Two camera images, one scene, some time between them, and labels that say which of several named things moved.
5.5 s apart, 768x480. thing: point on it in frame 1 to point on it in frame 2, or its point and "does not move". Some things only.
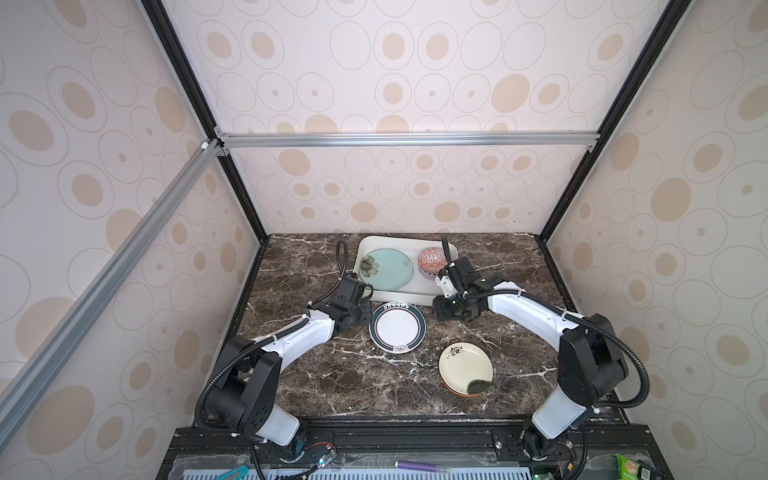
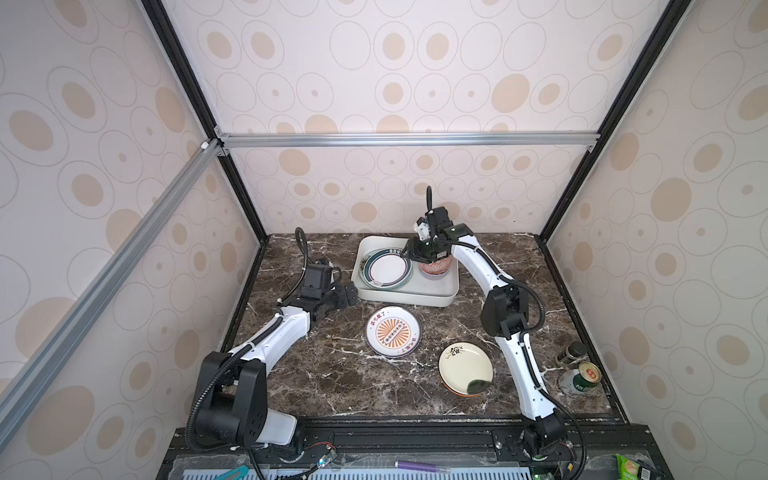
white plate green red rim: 397,327 to 386,269
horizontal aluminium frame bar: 249,140 does not move
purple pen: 420,465 does not move
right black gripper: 440,311 to 414,250
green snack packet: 628,470 does not move
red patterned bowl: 431,261 does not move
